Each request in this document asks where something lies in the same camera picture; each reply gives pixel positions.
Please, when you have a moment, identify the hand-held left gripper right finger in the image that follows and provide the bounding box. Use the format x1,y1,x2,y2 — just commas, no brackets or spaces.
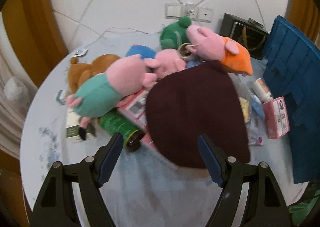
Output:
197,134,293,227

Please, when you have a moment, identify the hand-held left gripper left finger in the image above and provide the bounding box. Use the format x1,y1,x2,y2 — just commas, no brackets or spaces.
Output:
29,132,124,227

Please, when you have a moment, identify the maroon knit hat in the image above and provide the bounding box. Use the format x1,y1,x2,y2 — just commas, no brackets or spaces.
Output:
145,61,251,169

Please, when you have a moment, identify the blue plastic crate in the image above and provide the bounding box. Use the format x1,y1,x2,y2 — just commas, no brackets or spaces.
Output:
262,15,320,184

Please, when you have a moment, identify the green cylindrical can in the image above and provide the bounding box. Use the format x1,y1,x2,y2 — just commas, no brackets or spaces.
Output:
99,111,145,153

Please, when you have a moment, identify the white dark green box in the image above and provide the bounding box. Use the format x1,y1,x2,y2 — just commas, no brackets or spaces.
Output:
65,111,97,144

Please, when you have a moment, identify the clear plastic bag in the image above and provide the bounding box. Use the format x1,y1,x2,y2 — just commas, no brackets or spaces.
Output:
236,82,265,146

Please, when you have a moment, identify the pale yellow packet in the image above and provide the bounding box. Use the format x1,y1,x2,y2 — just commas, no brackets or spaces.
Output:
239,97,252,121

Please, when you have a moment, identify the pig plush teal dress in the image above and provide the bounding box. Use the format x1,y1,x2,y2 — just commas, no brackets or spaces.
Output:
66,56,158,141

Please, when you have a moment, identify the small white teal box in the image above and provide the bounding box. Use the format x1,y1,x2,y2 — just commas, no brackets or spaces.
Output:
55,89,72,106

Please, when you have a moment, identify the brown bear plush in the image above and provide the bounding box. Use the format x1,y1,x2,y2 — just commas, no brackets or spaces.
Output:
65,54,122,93

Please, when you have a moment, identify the white bottle orange label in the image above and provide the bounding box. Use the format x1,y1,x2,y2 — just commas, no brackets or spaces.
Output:
251,78,273,104

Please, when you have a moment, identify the green plastic bag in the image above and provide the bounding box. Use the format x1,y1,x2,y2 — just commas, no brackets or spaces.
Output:
289,196,320,226

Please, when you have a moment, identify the pig plush blue outfit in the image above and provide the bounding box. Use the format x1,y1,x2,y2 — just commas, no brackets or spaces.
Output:
125,45,187,80

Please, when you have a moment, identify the small square white blue object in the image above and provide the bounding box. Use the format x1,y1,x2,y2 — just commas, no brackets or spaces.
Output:
70,48,89,58

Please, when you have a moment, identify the pig plush orange dress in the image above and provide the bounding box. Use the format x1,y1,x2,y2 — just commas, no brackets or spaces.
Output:
186,25,253,77

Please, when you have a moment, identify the cardboard tape roll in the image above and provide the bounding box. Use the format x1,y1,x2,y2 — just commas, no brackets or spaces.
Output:
178,43,194,61

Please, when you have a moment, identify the white plastic bag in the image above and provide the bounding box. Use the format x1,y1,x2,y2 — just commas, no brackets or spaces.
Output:
4,76,32,104

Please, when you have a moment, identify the green plush toy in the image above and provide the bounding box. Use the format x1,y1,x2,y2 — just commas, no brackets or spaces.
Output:
160,16,192,50

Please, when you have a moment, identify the white curtain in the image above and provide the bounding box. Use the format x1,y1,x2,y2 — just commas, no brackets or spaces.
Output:
0,18,38,147

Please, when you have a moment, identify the orange wooden panel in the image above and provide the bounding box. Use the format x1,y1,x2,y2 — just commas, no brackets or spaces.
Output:
19,0,69,88

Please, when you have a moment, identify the white cable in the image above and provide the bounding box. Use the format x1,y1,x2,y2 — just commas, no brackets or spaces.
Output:
86,27,160,46

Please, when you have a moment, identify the white wall socket plate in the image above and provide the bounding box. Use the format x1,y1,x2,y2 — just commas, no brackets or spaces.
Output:
197,7,214,23

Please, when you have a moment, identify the white wall socket with plug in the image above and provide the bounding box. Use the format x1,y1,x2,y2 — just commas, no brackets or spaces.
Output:
184,2,198,20

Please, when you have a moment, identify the white wall switch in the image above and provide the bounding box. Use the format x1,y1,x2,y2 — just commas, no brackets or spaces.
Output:
164,3,182,19

